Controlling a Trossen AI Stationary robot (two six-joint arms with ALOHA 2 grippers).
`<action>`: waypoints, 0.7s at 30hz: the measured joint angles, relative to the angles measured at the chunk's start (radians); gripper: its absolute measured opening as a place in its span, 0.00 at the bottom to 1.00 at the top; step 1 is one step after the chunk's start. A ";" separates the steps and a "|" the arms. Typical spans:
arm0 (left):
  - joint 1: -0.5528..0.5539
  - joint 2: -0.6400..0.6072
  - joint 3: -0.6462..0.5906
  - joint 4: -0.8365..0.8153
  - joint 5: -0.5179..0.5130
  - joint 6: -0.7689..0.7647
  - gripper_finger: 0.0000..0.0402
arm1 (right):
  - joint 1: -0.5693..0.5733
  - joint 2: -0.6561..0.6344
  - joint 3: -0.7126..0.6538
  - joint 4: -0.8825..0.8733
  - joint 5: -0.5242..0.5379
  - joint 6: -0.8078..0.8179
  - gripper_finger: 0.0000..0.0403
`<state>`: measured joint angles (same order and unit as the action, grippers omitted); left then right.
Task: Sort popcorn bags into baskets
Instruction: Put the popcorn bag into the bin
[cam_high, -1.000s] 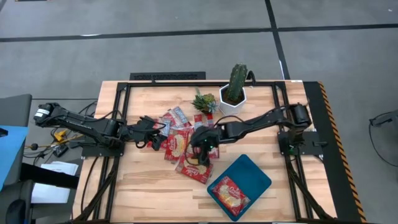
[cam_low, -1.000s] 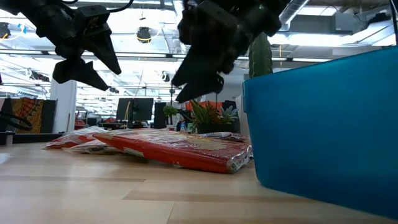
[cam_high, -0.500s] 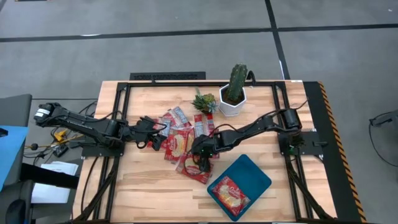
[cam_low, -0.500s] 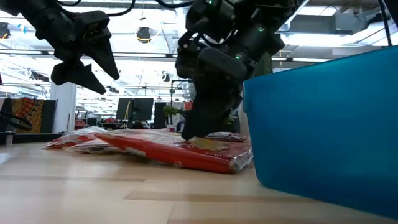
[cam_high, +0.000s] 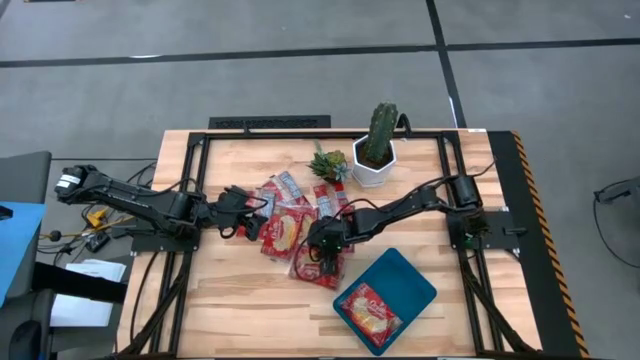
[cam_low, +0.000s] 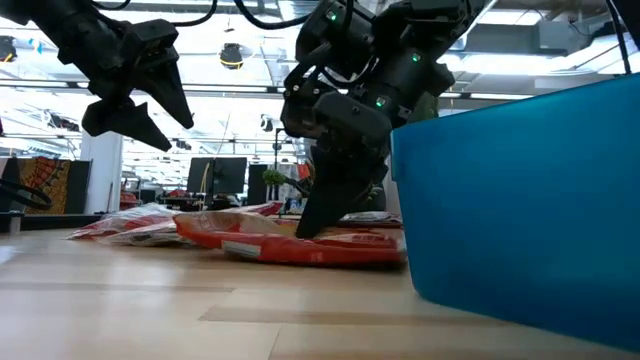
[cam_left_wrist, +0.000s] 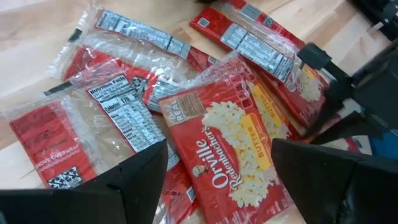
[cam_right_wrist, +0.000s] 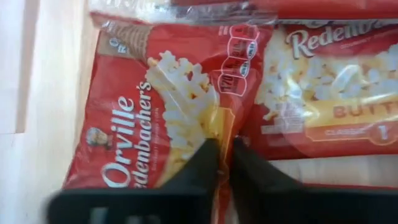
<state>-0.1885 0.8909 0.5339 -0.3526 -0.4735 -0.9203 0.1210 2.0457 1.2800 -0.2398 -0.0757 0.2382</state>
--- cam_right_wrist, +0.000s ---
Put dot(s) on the red popcorn bag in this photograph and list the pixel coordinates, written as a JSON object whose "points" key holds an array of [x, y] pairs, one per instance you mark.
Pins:
{"points": [[124, 93], [335, 93], [217, 11]]}

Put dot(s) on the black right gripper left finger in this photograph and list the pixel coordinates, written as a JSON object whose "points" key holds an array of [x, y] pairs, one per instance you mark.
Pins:
{"points": [[202, 168]]}

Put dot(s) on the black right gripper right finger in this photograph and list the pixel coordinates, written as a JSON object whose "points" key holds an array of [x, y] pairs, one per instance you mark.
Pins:
{"points": [[252, 171]]}

